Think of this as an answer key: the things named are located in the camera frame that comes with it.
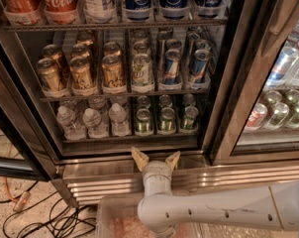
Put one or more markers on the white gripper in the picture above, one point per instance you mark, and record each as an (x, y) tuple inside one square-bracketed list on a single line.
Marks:
[(156, 171)]

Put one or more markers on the green can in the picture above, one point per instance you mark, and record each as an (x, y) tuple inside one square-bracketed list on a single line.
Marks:
[(188, 100), (189, 119), (143, 122), (143, 102), (164, 101), (166, 123)]

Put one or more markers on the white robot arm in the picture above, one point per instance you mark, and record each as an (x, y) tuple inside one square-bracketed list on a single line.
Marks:
[(273, 207)]

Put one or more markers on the Red Bull can left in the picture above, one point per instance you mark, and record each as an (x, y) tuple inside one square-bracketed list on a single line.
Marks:
[(169, 76)]

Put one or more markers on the red bull can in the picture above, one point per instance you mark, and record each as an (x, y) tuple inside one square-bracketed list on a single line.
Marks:
[(169, 76), (197, 68)]

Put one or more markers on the gold can front right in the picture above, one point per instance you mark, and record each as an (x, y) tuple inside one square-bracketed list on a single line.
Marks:
[(113, 75)]

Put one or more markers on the gold can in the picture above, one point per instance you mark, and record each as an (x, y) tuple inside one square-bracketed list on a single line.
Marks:
[(53, 84), (112, 48), (79, 50), (56, 53), (113, 75), (83, 83)]

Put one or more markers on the gold can front middle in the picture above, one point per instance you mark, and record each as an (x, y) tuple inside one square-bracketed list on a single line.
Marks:
[(83, 83)]

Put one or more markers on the red can behind door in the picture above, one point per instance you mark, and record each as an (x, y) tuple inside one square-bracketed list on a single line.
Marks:
[(256, 117)]

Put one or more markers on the Red Bull can right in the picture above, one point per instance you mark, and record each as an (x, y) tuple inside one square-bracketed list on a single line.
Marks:
[(197, 68)]

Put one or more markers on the glass fridge door right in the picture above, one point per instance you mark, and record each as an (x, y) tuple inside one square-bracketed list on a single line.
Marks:
[(259, 29)]

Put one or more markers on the stainless fridge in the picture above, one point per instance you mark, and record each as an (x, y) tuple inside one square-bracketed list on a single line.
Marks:
[(84, 171)]

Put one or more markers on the gold can back right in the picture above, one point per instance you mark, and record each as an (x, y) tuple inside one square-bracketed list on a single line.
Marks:
[(112, 48)]

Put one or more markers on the gold can back middle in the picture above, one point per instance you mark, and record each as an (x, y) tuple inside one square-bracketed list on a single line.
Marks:
[(79, 50)]

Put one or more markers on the gold can front left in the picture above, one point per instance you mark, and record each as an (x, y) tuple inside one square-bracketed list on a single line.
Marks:
[(53, 84)]

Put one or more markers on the gold can back left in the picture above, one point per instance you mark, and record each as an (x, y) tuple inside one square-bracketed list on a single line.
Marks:
[(56, 53)]

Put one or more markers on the water bottle front right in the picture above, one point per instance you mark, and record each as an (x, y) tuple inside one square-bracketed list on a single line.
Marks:
[(119, 121)]

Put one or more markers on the water bottle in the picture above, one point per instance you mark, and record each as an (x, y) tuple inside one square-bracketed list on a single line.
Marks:
[(93, 121), (72, 127), (119, 121)]

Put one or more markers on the clear bin left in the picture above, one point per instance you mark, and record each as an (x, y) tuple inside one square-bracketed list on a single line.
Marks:
[(117, 217)]

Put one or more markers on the clear bin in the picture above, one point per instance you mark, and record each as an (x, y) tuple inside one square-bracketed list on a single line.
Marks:
[(223, 231), (117, 217)]

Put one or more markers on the water bottle front middle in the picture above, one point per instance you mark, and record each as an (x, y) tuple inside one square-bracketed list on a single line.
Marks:
[(93, 121)]

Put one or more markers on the clear bin right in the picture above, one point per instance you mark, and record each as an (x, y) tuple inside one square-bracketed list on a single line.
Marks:
[(223, 231)]

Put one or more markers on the water bottle front left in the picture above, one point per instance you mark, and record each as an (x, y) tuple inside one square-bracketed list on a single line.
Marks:
[(72, 127)]

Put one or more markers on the Pepsi bottle left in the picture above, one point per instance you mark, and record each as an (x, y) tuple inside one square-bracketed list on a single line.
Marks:
[(138, 10)]

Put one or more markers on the white label bottle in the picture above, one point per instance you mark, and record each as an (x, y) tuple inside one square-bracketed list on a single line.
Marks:
[(100, 11)]

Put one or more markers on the Coca-Cola bottle right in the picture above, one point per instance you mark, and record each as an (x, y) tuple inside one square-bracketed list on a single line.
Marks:
[(61, 11)]

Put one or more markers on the coca-cola bottle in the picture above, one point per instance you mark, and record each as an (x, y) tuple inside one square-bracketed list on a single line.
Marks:
[(61, 11), (23, 12)]

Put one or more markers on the Coca-Cola bottle left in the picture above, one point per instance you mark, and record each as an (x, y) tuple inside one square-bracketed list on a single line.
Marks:
[(23, 12)]

